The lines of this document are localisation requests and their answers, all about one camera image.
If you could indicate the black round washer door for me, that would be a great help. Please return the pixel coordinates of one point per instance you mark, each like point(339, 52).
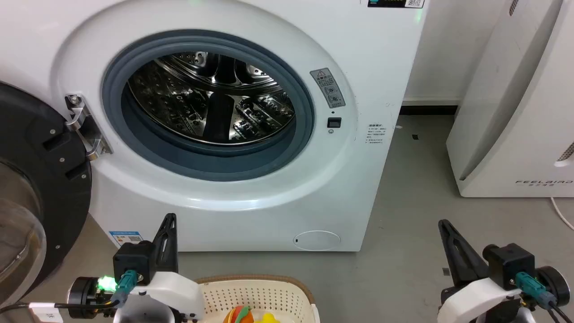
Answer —
point(49, 188)

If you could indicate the stainless steel washing machine drum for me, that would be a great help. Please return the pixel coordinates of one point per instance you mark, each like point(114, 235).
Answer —
point(197, 103)

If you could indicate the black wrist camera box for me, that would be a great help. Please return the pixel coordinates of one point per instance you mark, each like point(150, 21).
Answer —
point(511, 262)
point(132, 258)

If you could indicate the white front-load washing machine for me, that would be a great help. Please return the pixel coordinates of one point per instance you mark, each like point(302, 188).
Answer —
point(269, 215)

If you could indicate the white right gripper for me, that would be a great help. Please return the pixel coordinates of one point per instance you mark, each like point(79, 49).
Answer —
point(475, 300)

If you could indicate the grey rubber door gasket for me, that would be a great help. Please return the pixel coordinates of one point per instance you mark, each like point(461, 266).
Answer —
point(287, 152)

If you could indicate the metal washing machine door hinge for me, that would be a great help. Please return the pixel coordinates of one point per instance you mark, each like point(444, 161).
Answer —
point(85, 125)

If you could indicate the oval drain filter cover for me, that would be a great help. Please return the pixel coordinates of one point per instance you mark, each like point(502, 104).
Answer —
point(317, 240)

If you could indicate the black door latch slot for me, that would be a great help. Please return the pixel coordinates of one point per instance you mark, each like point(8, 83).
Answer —
point(334, 122)

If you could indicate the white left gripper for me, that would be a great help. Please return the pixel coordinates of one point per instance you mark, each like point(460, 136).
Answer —
point(166, 291)

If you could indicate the blue white energy label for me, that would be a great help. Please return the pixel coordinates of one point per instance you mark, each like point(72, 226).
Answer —
point(126, 237)

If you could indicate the yellow plush toy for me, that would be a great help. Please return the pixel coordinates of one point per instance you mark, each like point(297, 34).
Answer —
point(268, 318)

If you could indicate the cream perforated laundry basket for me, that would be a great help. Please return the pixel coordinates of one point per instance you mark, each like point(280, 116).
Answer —
point(264, 294)

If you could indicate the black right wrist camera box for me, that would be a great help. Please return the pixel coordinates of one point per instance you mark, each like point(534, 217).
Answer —
point(511, 262)

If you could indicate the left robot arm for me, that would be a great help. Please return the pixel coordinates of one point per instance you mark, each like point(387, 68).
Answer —
point(85, 294)

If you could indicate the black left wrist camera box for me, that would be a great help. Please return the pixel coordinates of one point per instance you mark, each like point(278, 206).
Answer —
point(132, 258)

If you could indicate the grey warning sticker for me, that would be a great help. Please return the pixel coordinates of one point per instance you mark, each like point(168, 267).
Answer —
point(328, 87)

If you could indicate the white air purifier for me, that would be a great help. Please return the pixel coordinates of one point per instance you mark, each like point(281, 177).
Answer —
point(515, 112)

